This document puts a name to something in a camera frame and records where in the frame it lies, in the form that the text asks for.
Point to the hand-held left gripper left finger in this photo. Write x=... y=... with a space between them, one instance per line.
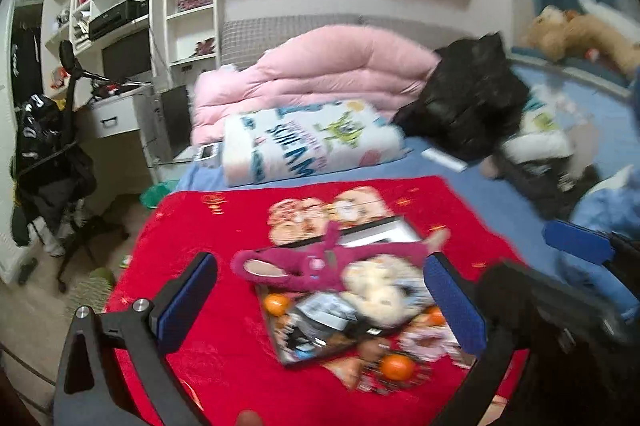
x=185 y=301

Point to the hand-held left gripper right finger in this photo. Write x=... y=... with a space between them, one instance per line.
x=455 y=306

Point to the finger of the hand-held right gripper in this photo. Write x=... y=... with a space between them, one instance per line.
x=502 y=291
x=575 y=238

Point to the cream plush toy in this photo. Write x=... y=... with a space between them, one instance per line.
x=380 y=288

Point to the magenta plush rabbit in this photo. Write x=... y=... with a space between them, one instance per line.
x=300 y=263

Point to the light blue garment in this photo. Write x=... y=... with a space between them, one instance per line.
x=605 y=206

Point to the pink ruffled cloth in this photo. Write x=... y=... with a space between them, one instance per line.
x=430 y=343

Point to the red blanket with bears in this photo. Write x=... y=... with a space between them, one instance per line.
x=210 y=256

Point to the dark grey garment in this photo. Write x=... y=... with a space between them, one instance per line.
x=540 y=186

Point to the bed with blue sheet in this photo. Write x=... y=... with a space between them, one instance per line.
x=480 y=206

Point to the green basin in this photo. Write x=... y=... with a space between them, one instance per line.
x=156 y=196

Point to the white cartoon pillow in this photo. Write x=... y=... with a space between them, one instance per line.
x=542 y=131

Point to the dark glossy packet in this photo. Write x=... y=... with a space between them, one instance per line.
x=325 y=313

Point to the blue padded bed board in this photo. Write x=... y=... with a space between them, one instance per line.
x=590 y=101

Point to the white stick remote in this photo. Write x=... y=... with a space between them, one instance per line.
x=444 y=160

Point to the small white box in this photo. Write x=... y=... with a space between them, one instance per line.
x=207 y=155

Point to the black puffer jacket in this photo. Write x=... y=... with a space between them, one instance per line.
x=470 y=101

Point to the black computer tower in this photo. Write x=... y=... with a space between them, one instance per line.
x=176 y=121

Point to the black office chair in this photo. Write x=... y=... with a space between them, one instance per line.
x=65 y=166

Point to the monster print pillow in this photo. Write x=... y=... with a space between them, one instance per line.
x=300 y=146

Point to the white desk with drawer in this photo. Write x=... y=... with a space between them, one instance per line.
x=115 y=116

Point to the brown teddy bear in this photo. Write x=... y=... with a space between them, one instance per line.
x=580 y=34

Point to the black monitor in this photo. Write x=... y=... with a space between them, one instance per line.
x=127 y=56

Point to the red figurine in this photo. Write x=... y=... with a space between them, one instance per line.
x=204 y=46

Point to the grey checked headboard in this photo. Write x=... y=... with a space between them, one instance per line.
x=250 y=41

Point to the pink duvet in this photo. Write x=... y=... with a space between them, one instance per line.
x=325 y=66

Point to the black printer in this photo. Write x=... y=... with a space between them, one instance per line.
x=117 y=19

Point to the pink box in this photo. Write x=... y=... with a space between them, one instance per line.
x=196 y=0

